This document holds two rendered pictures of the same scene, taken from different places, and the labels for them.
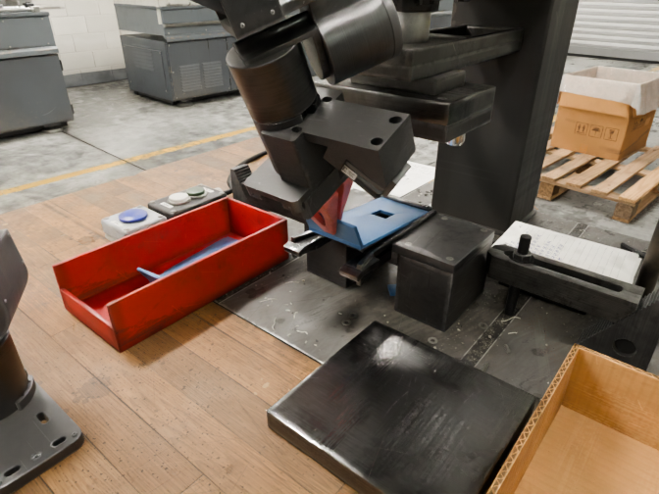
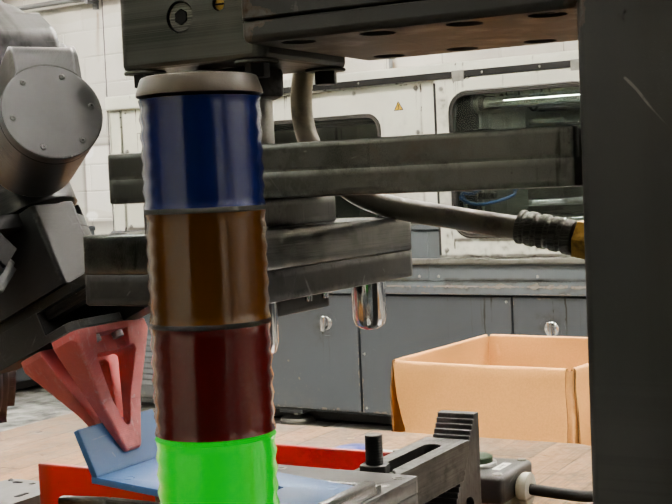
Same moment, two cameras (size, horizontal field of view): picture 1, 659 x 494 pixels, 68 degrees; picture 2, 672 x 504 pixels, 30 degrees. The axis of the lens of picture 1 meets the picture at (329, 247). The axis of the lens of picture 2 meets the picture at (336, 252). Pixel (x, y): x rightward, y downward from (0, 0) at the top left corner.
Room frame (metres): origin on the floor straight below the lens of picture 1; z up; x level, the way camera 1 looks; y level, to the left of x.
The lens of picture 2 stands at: (0.45, -0.76, 1.16)
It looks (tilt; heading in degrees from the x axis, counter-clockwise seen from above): 3 degrees down; 80
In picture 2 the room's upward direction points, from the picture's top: 2 degrees counter-clockwise
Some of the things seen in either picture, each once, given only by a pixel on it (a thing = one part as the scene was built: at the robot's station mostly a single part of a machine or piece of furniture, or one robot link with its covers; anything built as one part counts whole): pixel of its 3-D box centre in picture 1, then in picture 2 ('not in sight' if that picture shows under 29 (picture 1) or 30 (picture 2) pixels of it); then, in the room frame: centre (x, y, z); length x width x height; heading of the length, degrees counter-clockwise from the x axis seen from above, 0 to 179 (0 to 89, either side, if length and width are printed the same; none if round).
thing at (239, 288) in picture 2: not in sight; (207, 265); (0.48, -0.37, 1.14); 0.04 x 0.04 x 0.03
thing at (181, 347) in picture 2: not in sight; (213, 377); (0.48, -0.37, 1.10); 0.04 x 0.04 x 0.03
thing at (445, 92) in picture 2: not in sight; (523, 165); (2.20, 4.37, 1.21); 0.86 x 0.10 x 0.79; 137
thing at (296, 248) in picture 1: (313, 238); not in sight; (0.49, 0.02, 0.98); 0.07 x 0.02 x 0.01; 141
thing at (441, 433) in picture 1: (402, 411); not in sight; (0.30, -0.06, 0.91); 0.17 x 0.16 x 0.02; 51
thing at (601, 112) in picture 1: (607, 110); not in sight; (3.52, -1.98, 0.40); 0.67 x 0.60 x 0.50; 133
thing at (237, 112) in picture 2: not in sight; (202, 153); (0.48, -0.37, 1.17); 0.04 x 0.04 x 0.03
